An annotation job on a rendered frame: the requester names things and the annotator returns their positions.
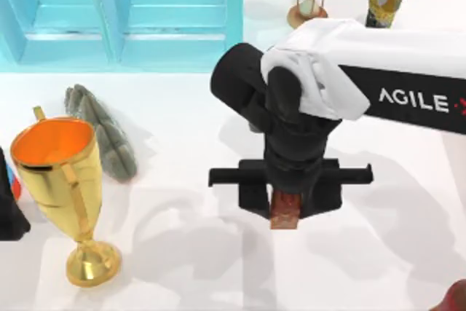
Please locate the red brown block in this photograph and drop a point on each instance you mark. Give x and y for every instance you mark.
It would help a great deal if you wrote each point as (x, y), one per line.
(285, 212)

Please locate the reddish brown object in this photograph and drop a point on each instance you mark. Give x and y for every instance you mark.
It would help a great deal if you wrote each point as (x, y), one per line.
(455, 298)

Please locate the gold trophy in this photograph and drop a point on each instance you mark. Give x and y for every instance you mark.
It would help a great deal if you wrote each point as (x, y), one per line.
(62, 180)

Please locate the red and blue object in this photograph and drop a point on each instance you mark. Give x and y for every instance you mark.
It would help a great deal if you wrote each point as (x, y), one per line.
(15, 183)

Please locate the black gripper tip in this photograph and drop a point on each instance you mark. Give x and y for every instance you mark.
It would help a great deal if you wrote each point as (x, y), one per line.
(9, 212)

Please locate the light blue rack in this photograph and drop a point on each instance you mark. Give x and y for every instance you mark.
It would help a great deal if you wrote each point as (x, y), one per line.
(73, 16)

